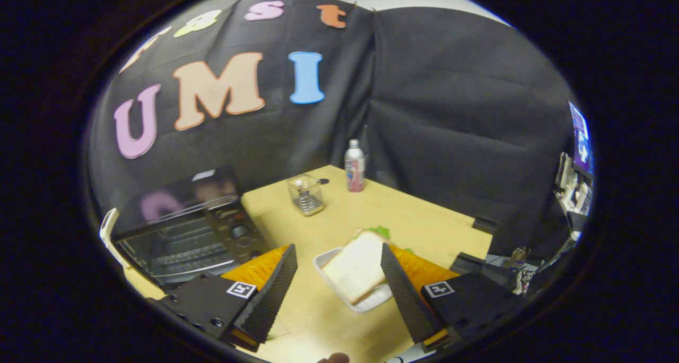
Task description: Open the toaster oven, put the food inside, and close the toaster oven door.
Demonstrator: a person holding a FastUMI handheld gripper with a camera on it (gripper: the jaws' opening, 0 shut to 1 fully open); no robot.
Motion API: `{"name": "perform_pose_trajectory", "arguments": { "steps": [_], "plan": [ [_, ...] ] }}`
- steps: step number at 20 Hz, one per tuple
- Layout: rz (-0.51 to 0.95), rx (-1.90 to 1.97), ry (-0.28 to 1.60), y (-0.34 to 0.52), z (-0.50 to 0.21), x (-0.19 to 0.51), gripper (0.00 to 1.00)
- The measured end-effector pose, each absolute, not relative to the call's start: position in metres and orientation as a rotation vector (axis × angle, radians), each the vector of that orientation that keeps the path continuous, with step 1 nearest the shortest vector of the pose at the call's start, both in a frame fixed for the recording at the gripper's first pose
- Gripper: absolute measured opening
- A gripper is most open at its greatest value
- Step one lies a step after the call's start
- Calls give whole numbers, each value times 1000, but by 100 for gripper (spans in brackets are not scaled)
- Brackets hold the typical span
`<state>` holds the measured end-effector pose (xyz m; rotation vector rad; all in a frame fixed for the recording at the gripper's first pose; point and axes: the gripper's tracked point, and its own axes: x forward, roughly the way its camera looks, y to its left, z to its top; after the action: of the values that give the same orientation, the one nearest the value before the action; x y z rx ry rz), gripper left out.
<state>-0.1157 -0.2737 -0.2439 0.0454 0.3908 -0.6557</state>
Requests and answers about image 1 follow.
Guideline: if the white bottle pink label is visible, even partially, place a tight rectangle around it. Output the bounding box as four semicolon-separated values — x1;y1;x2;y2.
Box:
344;139;366;193

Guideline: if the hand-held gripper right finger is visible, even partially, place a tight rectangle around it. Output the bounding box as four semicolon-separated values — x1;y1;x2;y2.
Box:
380;243;531;353

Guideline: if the black toaster oven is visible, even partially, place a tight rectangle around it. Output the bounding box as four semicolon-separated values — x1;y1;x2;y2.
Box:
111;165;268;292

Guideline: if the colourful crumpled packet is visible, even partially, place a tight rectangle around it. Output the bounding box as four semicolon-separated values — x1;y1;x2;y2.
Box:
504;246;539;296

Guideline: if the clear wire basket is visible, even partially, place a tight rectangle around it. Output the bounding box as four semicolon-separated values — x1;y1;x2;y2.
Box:
287;174;325;217

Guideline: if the white plastic tray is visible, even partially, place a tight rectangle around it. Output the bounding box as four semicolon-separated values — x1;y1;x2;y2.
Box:
312;246;394;313

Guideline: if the cluttered white equipment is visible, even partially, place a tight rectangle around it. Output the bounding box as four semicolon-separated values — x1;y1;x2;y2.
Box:
554;152;594;215

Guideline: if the white bread lettuce sandwich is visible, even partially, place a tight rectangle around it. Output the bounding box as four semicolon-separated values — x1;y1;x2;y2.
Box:
321;226;414;306

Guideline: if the white rectangular device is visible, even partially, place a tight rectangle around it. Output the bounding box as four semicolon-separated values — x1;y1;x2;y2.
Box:
100;208;130;271

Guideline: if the computer monitor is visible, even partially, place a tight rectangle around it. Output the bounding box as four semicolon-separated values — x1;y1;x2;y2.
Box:
568;101;594;175

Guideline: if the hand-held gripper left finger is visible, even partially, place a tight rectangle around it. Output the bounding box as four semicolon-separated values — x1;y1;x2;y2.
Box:
146;244;298;353

